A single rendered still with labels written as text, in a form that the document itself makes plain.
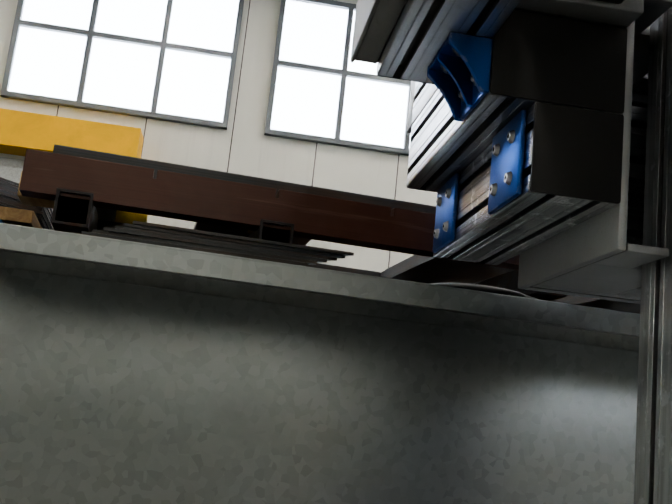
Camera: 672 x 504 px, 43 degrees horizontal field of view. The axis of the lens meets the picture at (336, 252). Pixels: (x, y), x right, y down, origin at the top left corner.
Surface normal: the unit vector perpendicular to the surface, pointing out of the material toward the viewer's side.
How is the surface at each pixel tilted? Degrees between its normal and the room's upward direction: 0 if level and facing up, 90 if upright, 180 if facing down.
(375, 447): 90
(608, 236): 90
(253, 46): 90
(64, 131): 90
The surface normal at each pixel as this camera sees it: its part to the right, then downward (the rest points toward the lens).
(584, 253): -0.98, -0.13
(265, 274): 0.23, -0.17
